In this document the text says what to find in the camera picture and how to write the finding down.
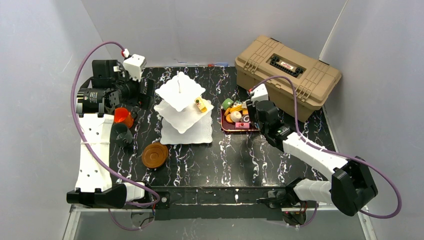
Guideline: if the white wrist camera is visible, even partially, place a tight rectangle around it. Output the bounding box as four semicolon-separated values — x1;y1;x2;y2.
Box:
121;48;147;82
250;83;269;105

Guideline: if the brown round wooden lid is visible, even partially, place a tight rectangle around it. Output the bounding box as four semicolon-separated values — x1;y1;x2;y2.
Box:
141;142;169;169

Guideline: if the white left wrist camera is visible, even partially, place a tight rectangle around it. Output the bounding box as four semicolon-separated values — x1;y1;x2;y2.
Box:
121;48;147;82

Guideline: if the red blue screwdriver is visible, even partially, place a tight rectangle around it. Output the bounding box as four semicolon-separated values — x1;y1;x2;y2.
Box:
207;62;229;67

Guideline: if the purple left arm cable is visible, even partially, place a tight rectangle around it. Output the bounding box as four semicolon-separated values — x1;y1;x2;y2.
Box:
70;41;161;231

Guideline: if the pink rectangular cake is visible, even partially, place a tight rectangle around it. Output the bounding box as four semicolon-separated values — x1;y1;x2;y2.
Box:
234;122;250;131

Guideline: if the chocolate swirl roll cake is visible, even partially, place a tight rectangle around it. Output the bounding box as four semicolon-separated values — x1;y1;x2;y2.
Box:
240;114;250;123

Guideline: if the orange plastic cup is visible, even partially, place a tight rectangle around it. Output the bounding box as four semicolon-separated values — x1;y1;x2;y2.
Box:
113;107;138;129

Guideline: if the yellow decorated cake slice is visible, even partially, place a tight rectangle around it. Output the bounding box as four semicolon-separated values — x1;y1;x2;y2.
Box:
229;104;244;113

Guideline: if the red dessert tray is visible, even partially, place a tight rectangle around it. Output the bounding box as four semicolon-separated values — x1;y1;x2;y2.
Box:
220;108;260;133

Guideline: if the green swirl roll cake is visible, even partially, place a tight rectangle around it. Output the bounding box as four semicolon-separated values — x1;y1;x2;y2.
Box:
221;98;234;111

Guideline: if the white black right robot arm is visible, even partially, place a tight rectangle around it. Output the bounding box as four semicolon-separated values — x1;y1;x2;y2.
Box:
246;100;378;216

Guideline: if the tan plastic toolbox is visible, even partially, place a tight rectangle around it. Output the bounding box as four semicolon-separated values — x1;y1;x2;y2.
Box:
235;35;342;122

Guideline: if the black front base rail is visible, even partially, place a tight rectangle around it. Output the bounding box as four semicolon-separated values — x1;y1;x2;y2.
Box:
153;186;294;221

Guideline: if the white three-tier cake stand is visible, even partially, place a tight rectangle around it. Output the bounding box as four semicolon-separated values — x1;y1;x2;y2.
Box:
153;71;214;145

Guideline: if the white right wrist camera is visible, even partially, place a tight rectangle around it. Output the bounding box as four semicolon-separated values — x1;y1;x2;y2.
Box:
250;83;269;105

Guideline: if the round sandwich biscuit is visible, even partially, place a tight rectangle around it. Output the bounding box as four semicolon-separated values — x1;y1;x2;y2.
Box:
225;114;234;124

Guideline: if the yellow layered cake piece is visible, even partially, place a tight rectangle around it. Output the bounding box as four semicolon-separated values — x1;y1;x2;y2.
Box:
194;96;208;113

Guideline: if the dark green cup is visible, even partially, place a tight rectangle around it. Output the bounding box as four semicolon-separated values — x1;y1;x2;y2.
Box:
110;123;133;147

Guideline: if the white coconut ball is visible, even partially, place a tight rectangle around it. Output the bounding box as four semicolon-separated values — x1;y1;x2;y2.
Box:
230;111;243;123

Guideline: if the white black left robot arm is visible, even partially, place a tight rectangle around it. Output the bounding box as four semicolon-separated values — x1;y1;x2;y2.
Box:
66;54;155;209

